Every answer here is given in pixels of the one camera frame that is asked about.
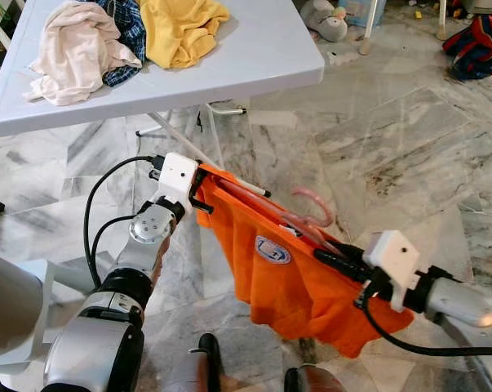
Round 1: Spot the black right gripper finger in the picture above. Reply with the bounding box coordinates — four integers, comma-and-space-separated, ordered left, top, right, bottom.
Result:
316, 256, 357, 281
314, 247, 362, 272

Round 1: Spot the orange shirt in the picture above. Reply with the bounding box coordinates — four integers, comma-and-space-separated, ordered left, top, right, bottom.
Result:
195, 163, 415, 359

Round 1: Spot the robot right leg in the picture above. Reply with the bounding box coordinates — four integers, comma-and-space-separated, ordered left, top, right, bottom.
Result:
282, 363, 348, 392

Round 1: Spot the white folding table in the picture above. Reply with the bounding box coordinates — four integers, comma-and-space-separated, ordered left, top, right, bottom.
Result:
0, 0, 326, 197

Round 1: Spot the yellow garment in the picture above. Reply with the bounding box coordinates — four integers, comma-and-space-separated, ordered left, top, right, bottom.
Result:
140, 0, 231, 70

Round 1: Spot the blue plaid garment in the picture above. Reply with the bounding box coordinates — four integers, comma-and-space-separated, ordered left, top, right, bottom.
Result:
95, 0, 147, 88

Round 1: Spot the cream garment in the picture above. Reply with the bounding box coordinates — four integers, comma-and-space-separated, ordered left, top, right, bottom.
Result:
23, 2, 143, 107

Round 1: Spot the grey plush toy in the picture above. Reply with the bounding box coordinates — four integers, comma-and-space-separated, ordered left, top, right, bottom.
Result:
299, 0, 350, 43

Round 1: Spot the white furniture leg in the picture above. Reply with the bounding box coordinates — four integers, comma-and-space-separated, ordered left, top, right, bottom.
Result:
436, 0, 449, 42
358, 0, 383, 56

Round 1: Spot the red and blue bag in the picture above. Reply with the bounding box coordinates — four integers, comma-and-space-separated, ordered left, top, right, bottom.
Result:
441, 15, 492, 81

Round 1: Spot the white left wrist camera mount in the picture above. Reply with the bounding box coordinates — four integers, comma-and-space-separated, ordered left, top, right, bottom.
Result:
153, 153, 200, 215

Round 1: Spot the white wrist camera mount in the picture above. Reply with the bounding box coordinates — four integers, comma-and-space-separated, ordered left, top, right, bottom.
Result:
362, 230, 422, 313
153, 153, 200, 215

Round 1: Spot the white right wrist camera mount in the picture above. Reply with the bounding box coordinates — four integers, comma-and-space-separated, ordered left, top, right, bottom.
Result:
362, 230, 422, 313

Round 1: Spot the short black left arm cable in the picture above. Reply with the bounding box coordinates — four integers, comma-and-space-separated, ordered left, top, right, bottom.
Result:
91, 214, 140, 270

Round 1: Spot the long black left arm cable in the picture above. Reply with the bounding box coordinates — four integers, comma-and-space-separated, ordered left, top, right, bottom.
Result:
82, 155, 161, 288

